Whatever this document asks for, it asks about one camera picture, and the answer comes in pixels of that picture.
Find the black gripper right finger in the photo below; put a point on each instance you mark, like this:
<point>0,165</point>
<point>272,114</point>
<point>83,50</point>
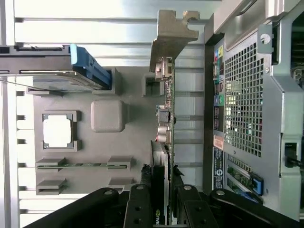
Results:
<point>192,209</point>

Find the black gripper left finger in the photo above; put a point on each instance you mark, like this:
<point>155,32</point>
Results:
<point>140,209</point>

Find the blue slot retention clip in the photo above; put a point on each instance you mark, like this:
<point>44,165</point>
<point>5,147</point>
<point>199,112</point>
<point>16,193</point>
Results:
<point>257,185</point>

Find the green RAM stick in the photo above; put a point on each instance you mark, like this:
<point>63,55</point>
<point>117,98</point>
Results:
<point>80,165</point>

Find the grey parts rack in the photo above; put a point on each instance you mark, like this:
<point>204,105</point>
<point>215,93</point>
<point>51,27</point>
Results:
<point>99,147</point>

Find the silver CPU chip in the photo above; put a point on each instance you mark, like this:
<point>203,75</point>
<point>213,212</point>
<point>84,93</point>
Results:
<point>57,131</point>

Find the black rear latch block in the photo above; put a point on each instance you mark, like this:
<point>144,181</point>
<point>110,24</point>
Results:
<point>291,152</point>

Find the black and grey PC case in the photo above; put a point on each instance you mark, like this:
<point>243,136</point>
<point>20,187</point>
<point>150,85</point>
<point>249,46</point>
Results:
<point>275,107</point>

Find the hard disk with blue bracket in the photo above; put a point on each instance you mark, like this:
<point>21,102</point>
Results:
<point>47,80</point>

